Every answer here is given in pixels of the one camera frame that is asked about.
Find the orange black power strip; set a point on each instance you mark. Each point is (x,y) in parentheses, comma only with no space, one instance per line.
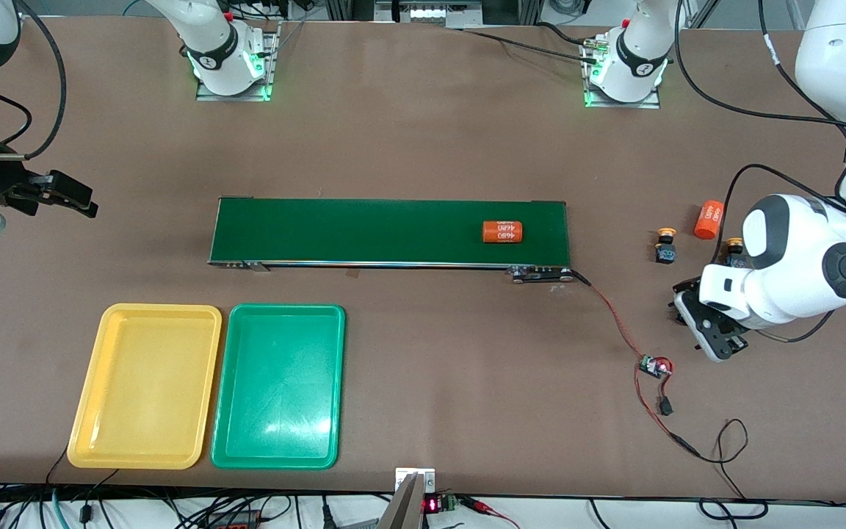
(236,520)

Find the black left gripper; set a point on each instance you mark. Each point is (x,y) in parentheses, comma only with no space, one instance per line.
(680,317)

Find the small black plug connector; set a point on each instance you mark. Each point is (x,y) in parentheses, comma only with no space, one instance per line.
(664,405)

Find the small green circuit board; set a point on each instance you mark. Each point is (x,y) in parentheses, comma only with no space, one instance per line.
(652,365)

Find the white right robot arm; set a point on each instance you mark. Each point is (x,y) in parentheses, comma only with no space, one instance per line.
(214,44)

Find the red test lead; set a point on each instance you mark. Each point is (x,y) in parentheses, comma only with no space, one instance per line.
(485,507)

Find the yellow push button switch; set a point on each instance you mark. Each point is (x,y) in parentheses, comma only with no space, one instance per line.
(733,253)
(664,251)

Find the red digit display module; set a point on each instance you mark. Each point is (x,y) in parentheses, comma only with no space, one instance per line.
(434,504)

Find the green plastic tray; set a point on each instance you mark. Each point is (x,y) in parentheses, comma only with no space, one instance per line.
(280,386)

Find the white power strip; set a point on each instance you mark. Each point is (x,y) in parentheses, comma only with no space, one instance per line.
(430,11)

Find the brown tape patch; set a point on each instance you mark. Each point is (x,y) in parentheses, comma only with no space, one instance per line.
(352,274)

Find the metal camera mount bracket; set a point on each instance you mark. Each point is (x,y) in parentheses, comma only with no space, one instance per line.
(414,499)

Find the yellow plastic tray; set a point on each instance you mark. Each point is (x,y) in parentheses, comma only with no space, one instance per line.
(147,386)

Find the orange printed cylinder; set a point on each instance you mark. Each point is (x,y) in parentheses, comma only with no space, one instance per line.
(504,232)
(709,220)

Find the green conveyor belt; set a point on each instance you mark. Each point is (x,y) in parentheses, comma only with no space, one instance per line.
(393,231)

